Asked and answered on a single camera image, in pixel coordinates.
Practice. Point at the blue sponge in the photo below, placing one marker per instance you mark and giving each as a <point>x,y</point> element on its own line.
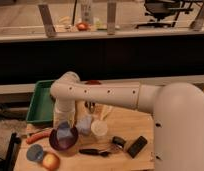
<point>64,132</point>

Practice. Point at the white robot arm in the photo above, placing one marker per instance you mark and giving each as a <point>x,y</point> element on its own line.
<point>177,110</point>

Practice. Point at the purple bowl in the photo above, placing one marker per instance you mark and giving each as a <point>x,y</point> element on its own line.
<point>55,144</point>

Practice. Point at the pale wooden spatula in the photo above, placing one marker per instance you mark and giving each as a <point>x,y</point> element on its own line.
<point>105,111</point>

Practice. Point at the white plastic cup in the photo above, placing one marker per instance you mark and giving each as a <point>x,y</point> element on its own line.
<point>99,128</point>

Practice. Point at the small black metal clip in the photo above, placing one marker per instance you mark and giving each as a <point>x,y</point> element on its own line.
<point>120,142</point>

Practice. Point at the red round object far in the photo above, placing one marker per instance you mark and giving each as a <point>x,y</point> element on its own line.
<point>82,26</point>

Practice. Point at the green plastic tray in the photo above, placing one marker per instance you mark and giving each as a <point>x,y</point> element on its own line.
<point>41,105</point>

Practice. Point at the black remote control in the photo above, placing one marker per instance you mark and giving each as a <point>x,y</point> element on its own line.
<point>137,146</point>

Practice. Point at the orange carrot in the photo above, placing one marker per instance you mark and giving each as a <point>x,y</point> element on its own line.
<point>37,136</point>

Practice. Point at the red yellow apple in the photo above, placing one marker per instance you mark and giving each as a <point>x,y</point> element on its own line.
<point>51,161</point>

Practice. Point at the blue round lid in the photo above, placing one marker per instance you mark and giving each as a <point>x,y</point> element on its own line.
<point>35,153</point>

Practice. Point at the black office chair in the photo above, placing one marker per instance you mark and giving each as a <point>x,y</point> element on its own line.
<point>160,9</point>

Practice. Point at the black handled spoon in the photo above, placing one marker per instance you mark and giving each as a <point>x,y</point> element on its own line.
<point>94,152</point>

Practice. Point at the black chair frame left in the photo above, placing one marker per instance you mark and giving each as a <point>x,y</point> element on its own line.
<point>8,162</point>

